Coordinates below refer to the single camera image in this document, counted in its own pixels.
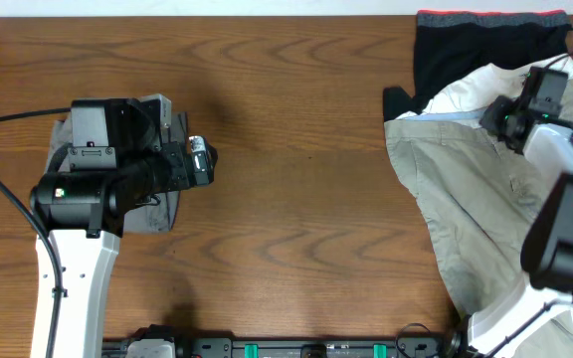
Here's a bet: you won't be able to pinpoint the khaki beige shorts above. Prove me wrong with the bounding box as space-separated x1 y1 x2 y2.
384 77 573 357

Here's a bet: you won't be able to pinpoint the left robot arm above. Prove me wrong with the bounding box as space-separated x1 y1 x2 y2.
31 94 218 357

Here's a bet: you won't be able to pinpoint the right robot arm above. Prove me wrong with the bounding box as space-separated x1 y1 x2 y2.
444 66 573 357

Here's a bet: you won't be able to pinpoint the folded grey shorts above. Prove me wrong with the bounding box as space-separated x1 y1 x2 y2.
45 112 188 234

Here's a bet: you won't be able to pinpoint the white printed t-shirt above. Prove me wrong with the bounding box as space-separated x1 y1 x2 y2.
396 55 573 127

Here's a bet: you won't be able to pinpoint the black garment with red trim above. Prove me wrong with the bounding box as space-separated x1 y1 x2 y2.
382 10 573 121

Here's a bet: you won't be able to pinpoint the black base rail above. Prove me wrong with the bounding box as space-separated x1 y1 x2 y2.
101 323 472 358

